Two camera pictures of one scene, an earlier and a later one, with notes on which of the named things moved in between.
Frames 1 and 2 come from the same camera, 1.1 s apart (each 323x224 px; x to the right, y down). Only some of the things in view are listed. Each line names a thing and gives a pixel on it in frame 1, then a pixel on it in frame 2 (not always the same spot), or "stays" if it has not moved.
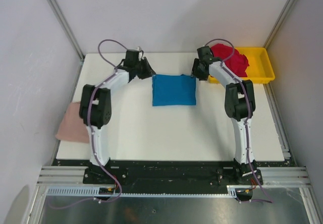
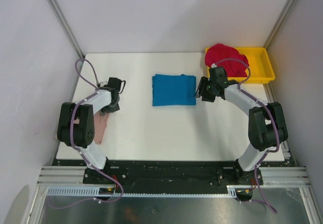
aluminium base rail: (273, 176) stays
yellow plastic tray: (260, 70) stays
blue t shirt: (173, 90) stays
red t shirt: (236, 62) stays
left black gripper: (148, 71) → (113, 109)
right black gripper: (195, 72) → (201, 90)
